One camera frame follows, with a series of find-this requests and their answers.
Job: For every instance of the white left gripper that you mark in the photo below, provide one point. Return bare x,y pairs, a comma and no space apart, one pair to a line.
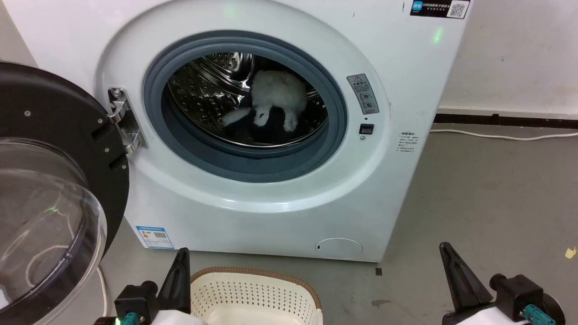
178,318

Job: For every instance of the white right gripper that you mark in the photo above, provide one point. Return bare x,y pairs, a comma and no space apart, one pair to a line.
487,317

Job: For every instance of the cream perforated laundry basket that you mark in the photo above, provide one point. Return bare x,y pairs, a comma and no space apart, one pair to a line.
253,293

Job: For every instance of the white front-load washing machine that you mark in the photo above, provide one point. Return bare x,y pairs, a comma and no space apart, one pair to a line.
271,225

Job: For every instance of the white plush toy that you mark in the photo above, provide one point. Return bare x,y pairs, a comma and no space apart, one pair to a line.
276,92

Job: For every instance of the blue energy label sticker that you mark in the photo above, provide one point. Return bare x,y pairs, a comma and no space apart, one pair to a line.
155,237

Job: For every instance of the yellow paper scrap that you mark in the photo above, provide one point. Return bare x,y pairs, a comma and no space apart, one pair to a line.
571,253

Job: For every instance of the round filter cover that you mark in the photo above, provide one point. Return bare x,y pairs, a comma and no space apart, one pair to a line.
338,248

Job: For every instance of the grey rubber door gasket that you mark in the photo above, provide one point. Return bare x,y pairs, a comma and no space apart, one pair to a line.
253,168

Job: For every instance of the small text sticker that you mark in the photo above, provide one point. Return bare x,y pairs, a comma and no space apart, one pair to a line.
407,142

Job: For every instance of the chrome door hinge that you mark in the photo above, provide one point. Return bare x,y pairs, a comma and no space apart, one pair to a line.
128,131

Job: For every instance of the black baseboard strip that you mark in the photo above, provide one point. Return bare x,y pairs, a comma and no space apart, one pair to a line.
519,121

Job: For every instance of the dark clothing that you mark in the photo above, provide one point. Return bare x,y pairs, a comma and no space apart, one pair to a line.
271,133

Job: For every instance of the black door latch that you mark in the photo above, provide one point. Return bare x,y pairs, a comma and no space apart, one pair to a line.
366,129

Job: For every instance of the perforated steel washer drum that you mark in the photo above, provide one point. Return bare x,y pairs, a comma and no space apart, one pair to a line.
203,90

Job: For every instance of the grey warning sticker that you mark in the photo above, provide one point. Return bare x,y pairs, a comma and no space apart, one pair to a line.
363,94

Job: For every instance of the black round washer door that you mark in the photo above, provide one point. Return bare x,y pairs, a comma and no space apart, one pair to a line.
45,104

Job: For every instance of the black QR code sticker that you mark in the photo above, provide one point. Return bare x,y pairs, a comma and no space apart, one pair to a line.
431,8

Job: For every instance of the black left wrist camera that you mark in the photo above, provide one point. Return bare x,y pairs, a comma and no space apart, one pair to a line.
135,302

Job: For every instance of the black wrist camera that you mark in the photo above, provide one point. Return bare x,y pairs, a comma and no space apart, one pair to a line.
135,302
524,293

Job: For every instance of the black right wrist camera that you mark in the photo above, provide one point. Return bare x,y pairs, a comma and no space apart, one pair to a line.
524,293

